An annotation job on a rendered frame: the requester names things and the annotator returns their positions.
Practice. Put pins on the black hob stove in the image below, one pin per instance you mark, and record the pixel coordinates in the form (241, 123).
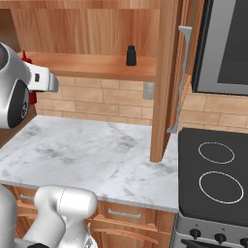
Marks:
(211, 180)

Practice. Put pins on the black shaker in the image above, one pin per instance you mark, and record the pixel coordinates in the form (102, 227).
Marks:
(131, 57)

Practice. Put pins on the grey wall outlet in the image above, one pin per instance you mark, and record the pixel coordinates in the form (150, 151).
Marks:
(149, 90)

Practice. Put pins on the wooden base cabinet door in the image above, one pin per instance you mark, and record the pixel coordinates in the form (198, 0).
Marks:
(129, 240)

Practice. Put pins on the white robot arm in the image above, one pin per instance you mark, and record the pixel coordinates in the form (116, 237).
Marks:
(61, 206)

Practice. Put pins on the wooden wall cabinet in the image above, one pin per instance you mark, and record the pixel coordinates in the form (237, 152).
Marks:
(90, 35)

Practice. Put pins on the silver microwave oven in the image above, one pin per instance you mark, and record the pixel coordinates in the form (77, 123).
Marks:
(226, 45)

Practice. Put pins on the black stove knob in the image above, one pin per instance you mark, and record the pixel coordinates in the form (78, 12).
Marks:
(220, 238)
(244, 242)
(195, 233)

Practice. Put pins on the wooden drawer front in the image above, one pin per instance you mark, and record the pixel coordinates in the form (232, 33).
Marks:
(25, 197)
(139, 214)

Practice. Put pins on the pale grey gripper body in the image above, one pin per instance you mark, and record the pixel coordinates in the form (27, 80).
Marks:
(53, 83)

